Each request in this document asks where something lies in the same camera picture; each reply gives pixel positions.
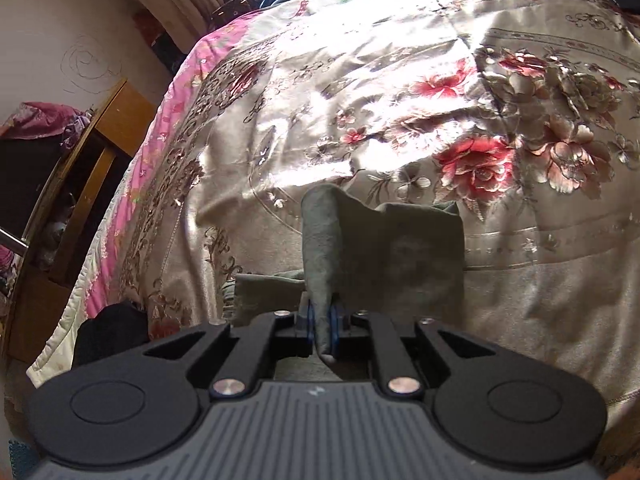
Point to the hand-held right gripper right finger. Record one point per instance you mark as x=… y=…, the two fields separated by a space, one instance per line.
x=336 y=327

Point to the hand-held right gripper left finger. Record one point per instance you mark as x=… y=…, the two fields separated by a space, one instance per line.
x=310 y=324

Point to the green pants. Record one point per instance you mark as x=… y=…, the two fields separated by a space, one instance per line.
x=400 y=255

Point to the black cloth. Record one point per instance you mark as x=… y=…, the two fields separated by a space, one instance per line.
x=112 y=330

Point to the floral bedspread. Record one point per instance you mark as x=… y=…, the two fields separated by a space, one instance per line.
x=400 y=85

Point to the wooden desk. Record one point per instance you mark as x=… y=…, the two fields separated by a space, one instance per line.
x=125 y=110

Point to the dark wooden chair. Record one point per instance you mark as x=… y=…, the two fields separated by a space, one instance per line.
x=232 y=7

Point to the pink patterned cloth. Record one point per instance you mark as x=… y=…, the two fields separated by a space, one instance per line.
x=40 y=117

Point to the red bag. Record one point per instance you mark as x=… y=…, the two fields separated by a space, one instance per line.
x=147 y=25

